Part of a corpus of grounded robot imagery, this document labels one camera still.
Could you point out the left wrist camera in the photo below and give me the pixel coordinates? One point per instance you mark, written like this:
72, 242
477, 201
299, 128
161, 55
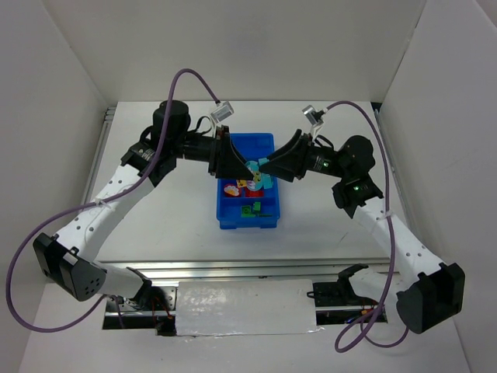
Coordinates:
222, 111

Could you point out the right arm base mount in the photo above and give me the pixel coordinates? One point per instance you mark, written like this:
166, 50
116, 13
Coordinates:
334, 305

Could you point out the white foil cover panel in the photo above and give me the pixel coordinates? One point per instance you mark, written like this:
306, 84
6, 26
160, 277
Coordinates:
229, 308

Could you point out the small green lego brick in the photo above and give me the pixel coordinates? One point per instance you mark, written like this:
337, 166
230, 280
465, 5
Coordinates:
246, 211

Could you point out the red sloped lego piece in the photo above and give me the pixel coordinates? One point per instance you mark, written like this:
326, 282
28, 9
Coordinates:
254, 194

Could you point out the blue divided plastic tray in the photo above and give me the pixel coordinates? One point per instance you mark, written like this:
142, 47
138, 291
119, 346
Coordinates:
253, 146

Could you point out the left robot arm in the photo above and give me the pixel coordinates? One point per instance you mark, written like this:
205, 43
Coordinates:
68, 257

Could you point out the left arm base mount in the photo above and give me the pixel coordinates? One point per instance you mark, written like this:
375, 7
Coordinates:
157, 314

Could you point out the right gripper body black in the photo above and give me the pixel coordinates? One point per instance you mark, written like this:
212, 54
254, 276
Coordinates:
303, 156

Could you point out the teal printed lego block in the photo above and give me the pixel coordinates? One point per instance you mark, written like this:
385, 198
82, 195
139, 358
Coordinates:
260, 181

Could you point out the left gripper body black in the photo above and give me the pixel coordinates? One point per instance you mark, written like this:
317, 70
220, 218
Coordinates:
218, 151

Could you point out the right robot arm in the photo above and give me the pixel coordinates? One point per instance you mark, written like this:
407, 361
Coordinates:
430, 291

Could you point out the aluminium frame rail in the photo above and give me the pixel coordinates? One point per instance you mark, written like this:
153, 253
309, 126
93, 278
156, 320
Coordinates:
315, 269

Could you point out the red flower lego brick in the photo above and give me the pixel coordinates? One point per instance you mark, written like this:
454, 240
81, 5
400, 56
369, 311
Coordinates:
231, 190

